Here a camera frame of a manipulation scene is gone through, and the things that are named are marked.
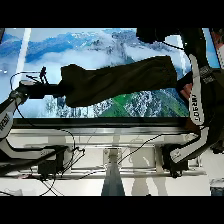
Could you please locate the heap of clothes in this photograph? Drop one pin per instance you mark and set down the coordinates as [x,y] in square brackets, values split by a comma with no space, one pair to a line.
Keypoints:
[219,43]

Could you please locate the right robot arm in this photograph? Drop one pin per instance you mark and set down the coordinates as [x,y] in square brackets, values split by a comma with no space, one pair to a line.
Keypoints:
[196,96]

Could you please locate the dark green pants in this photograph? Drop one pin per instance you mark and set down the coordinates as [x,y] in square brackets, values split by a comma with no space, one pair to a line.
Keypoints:
[120,81]

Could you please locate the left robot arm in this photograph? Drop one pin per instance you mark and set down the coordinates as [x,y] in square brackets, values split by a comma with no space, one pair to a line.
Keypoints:
[10,113]

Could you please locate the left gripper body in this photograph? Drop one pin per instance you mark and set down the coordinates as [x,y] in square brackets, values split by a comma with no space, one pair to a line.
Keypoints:
[46,90]

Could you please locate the silver frame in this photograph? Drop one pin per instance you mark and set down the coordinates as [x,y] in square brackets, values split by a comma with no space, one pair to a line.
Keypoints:
[112,181]

